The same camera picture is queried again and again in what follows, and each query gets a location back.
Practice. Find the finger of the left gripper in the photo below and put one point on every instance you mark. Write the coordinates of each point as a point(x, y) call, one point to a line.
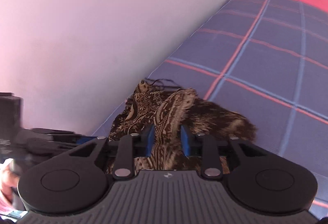
point(84, 139)

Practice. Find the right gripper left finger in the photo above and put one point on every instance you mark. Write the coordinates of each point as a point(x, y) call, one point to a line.
point(131, 146)

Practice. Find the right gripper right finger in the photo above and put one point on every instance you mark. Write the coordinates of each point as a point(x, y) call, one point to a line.
point(205, 147)

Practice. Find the brown paisley blouse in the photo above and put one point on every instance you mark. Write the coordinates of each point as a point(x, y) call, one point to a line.
point(168, 108)

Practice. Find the person left hand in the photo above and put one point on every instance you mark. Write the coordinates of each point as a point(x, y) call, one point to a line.
point(9, 180)

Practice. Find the blue plaid bed sheet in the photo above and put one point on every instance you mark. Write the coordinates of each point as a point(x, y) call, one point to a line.
point(266, 59)

